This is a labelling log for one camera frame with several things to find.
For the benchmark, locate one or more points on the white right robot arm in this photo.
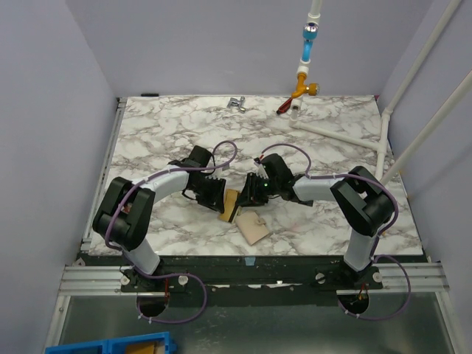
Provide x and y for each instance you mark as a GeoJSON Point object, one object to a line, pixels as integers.
{"type": "Point", "coordinates": [366, 204]}

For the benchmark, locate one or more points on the blue plastic bin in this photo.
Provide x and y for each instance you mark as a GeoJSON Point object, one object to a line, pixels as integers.
{"type": "Point", "coordinates": [117, 345]}

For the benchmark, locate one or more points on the red handled tool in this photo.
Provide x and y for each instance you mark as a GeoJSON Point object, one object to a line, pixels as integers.
{"type": "Point", "coordinates": [284, 107]}

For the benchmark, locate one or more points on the aluminium extrusion frame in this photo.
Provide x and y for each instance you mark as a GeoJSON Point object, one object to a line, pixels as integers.
{"type": "Point", "coordinates": [80, 279]}

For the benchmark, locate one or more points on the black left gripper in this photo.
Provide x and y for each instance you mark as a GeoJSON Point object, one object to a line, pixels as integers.
{"type": "Point", "coordinates": [215, 200]}

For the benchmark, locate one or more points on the blue pipe valve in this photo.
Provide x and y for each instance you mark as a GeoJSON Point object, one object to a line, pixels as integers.
{"type": "Point", "coordinates": [309, 34]}

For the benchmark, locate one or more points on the silver metal clamp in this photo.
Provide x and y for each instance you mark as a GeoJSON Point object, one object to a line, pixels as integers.
{"type": "Point", "coordinates": [237, 103]}

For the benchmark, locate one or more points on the brass faucet tap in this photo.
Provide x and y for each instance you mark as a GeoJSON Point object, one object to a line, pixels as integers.
{"type": "Point", "coordinates": [302, 88]}

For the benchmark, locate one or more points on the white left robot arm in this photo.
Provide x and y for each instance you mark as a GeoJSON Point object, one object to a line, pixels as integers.
{"type": "Point", "coordinates": [123, 216]}

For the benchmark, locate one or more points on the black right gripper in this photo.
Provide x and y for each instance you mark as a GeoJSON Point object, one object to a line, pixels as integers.
{"type": "Point", "coordinates": [250, 189]}

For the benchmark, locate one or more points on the white PVC pipe frame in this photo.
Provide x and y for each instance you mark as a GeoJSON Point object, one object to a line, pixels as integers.
{"type": "Point", "coordinates": [413, 55]}

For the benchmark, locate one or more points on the gold card stack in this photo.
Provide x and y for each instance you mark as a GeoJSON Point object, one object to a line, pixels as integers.
{"type": "Point", "coordinates": [231, 210]}

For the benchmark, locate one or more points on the beige card holder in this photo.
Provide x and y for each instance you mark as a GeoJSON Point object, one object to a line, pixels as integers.
{"type": "Point", "coordinates": [252, 227]}

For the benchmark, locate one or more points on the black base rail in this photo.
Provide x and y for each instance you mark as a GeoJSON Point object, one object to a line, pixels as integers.
{"type": "Point", "coordinates": [256, 281]}

